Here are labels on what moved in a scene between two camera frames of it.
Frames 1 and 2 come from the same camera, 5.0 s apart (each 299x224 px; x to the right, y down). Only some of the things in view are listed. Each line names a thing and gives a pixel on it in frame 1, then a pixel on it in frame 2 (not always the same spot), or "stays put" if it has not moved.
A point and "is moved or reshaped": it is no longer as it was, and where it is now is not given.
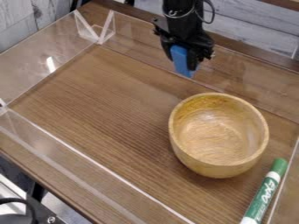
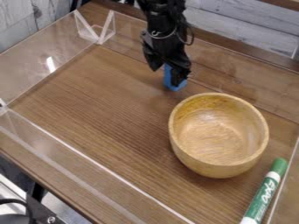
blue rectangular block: [179, 52] is moved or reshaped
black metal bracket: [38, 213] stays put
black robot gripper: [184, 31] -> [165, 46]
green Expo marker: [256, 210] stays put
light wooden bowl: [219, 135] stays put
